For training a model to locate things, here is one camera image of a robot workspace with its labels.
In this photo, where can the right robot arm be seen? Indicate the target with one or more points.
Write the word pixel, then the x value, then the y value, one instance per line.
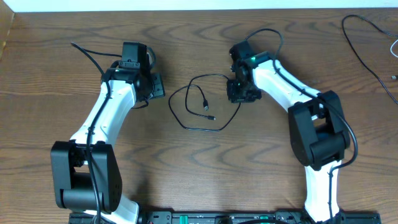
pixel 318 136

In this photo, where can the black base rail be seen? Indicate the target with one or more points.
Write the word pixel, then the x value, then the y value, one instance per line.
pixel 284 216

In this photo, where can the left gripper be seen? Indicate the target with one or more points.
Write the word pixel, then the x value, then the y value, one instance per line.
pixel 160 90

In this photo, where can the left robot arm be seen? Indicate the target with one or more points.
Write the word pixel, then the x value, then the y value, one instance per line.
pixel 86 176

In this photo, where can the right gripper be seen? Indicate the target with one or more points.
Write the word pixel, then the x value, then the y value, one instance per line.
pixel 236 98

